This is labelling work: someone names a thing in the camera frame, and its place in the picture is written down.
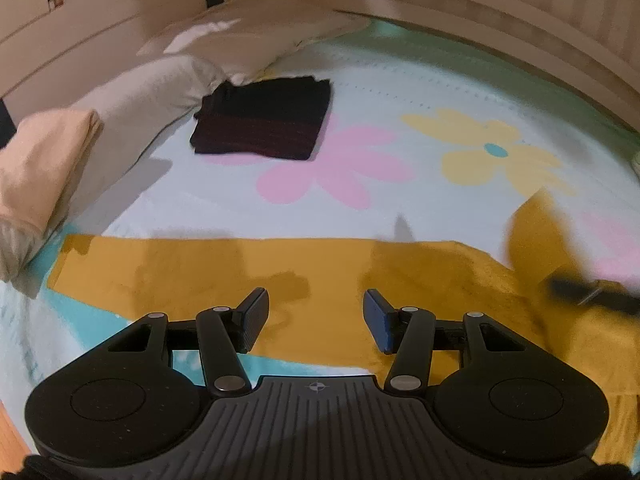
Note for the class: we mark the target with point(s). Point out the folded beige cloth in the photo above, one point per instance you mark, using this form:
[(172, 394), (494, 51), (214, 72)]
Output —
[(37, 163)]

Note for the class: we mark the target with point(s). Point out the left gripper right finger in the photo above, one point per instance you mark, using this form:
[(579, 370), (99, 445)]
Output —
[(407, 334)]

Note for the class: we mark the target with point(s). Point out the folded dark maroon garment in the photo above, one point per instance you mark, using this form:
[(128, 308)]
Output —
[(277, 118)]

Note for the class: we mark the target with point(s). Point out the mustard yellow knit sweater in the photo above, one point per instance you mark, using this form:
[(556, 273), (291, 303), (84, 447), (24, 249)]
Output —
[(316, 287)]

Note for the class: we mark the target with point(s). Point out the grey white pillow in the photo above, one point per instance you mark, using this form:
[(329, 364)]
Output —
[(134, 107)]

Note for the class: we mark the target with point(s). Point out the white pillow near headboard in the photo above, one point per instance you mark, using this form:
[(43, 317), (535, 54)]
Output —
[(244, 37)]

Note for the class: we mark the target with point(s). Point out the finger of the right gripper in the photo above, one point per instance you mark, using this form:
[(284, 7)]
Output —
[(587, 295)]

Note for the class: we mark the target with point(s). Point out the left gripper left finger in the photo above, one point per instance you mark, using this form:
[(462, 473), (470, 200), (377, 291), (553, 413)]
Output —
[(223, 334)]

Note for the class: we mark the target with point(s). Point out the wooden headboard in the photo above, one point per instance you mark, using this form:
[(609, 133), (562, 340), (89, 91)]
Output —
[(590, 45)]

